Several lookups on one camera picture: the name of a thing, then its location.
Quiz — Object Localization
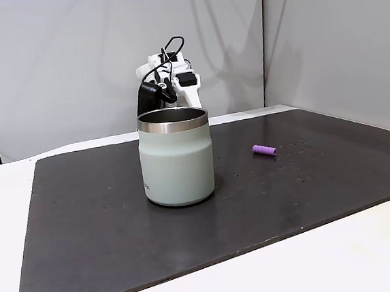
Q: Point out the purple pen grip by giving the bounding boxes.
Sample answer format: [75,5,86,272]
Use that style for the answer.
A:
[252,142,278,159]

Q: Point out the pale green steel-rimmed cup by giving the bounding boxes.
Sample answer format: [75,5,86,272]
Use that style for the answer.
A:
[135,106,218,210]

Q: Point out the dark grey table mat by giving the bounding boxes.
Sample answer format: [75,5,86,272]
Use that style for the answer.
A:
[0,100,390,292]

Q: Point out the black camera cable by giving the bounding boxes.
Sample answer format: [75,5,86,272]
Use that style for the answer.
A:
[136,35,193,86]

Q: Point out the black camera box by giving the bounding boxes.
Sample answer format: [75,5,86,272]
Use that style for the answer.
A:
[135,81,164,117]

